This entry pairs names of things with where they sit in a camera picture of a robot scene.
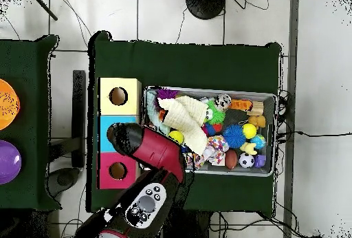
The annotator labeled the black round stand base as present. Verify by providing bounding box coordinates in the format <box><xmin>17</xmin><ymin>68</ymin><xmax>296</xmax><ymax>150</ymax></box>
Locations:
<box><xmin>185</xmin><ymin>0</ymin><xmax>227</xmax><ymax>20</ymax></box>

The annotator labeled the purple spiky rubber ball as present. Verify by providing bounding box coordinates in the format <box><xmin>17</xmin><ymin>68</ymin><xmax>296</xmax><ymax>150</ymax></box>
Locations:
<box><xmin>155</xmin><ymin>88</ymin><xmax>180</xmax><ymax>104</ymax></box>

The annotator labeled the small soccer ball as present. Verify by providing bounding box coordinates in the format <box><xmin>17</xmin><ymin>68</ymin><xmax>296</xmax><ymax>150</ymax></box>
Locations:
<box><xmin>238</xmin><ymin>152</ymin><xmax>256</xmax><ymax>169</ymax></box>

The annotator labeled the cream waffle cloth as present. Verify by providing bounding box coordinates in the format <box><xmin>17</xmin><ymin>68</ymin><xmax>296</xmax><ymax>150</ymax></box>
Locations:
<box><xmin>157</xmin><ymin>95</ymin><xmax>209</xmax><ymax>156</ymax></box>

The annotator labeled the green spiky rubber ball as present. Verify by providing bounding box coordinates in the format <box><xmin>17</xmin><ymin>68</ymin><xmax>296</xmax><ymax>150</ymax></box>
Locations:
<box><xmin>204</xmin><ymin>99</ymin><xmax>227</xmax><ymax>125</ymax></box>

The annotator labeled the purple plastic bowl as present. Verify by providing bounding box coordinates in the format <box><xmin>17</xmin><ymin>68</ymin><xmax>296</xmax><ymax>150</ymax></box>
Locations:
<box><xmin>0</xmin><ymin>140</ymin><xmax>22</xmax><ymax>186</ymax></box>

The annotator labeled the black cable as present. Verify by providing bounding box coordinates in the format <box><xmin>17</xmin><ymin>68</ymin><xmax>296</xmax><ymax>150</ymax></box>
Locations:
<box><xmin>277</xmin><ymin>130</ymin><xmax>352</xmax><ymax>138</ymax></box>

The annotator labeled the blue spiky rubber ball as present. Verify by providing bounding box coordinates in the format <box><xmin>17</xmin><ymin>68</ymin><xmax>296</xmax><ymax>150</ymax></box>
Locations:
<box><xmin>221</xmin><ymin>124</ymin><xmax>246</xmax><ymax>149</ymax></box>

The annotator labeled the wooden box with three holes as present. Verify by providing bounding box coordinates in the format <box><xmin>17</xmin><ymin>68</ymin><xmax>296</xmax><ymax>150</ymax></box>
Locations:
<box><xmin>98</xmin><ymin>77</ymin><xmax>142</xmax><ymax>190</ymax></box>

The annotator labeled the shallow wire mesh bin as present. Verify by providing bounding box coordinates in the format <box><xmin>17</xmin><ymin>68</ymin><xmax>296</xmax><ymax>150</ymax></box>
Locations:
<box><xmin>140</xmin><ymin>85</ymin><xmax>278</xmax><ymax>177</ymax></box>

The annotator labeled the orange plastic bowl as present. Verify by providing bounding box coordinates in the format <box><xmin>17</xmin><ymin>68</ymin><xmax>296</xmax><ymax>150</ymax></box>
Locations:
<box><xmin>0</xmin><ymin>78</ymin><xmax>21</xmax><ymax>131</ymax></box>

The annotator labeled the colourful heart print cloth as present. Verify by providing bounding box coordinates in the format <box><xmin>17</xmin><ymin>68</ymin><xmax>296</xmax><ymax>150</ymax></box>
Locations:
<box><xmin>203</xmin><ymin>135</ymin><xmax>230</xmax><ymax>166</ymax></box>

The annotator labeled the light blue waffle cloth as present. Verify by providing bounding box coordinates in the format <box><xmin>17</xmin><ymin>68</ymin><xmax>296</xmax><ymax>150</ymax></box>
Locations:
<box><xmin>144</xmin><ymin>89</ymin><xmax>170</xmax><ymax>136</ymax></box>

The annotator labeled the dark green tablecloth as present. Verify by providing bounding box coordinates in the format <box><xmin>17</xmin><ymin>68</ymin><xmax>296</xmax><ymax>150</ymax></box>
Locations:
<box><xmin>87</xmin><ymin>30</ymin><xmax>283</xmax><ymax>218</ymax></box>
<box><xmin>0</xmin><ymin>34</ymin><xmax>61</xmax><ymax>211</ymax></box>

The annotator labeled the black tripod leg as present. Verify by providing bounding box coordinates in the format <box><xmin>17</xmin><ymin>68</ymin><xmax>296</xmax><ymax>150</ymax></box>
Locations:
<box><xmin>28</xmin><ymin>0</ymin><xmax>58</xmax><ymax>21</ymax></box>

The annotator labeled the yellow smiley ball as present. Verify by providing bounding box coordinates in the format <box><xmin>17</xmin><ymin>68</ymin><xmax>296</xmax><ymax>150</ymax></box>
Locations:
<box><xmin>168</xmin><ymin>129</ymin><xmax>184</xmax><ymax>144</ymax></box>

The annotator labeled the plain yellow ball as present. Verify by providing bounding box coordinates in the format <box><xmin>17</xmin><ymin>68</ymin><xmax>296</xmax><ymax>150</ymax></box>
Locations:
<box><xmin>241</xmin><ymin>122</ymin><xmax>258</xmax><ymax>140</ymax></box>

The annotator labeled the black upright panel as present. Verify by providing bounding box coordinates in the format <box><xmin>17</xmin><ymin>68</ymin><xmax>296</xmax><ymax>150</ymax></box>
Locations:
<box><xmin>71</xmin><ymin>69</ymin><xmax>87</xmax><ymax>169</ymax></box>

